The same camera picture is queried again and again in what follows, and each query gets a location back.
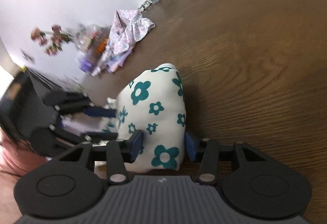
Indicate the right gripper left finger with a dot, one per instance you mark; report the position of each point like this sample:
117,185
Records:
118,153

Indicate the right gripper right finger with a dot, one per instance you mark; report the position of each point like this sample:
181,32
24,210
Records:
204,151

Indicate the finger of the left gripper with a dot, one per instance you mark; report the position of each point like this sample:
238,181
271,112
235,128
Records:
100,112
97,137

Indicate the cream teal floral garment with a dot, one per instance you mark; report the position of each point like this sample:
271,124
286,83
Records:
154,103

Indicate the person's left hand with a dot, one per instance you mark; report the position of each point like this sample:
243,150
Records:
17,159

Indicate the lilac pink folded garment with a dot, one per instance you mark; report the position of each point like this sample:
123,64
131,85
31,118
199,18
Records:
118,61

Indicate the purple small box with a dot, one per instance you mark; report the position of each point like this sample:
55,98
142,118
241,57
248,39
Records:
87,64

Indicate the clear snack bag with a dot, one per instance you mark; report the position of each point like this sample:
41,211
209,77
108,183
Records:
91,41

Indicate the pink artificial flowers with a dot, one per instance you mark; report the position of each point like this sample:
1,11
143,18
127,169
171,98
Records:
51,41

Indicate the pink patterned garment pile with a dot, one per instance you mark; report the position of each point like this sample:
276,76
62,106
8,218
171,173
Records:
128,28

